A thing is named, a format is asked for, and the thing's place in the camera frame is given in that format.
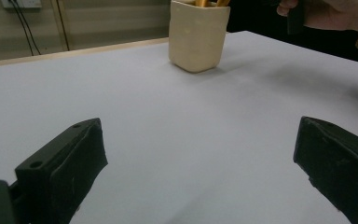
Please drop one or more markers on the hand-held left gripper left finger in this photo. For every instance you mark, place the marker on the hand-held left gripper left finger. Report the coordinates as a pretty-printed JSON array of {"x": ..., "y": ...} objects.
[{"x": 62, "y": 174}]

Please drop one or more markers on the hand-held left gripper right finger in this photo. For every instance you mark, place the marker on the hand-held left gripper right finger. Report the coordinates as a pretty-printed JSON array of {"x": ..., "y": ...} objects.
[{"x": 341, "y": 168}]

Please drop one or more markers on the beige square brush holder cup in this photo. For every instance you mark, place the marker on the beige square brush holder cup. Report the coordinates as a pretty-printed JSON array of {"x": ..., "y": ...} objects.
[{"x": 195, "y": 40}]

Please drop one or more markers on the black curtain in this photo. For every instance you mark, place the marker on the black curtain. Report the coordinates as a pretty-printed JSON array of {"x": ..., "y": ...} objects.
[{"x": 261, "y": 18}]

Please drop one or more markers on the white table mat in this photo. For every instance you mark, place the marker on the white table mat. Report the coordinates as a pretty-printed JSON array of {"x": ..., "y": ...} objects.
[{"x": 183, "y": 118}]

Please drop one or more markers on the yellowish vertical wall pipe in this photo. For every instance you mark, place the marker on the yellowish vertical wall pipe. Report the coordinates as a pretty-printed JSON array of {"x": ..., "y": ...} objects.
[{"x": 62, "y": 25}]

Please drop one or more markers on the white wall socket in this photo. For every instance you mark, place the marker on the white wall socket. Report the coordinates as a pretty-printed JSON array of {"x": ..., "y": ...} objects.
[{"x": 21, "y": 3}]

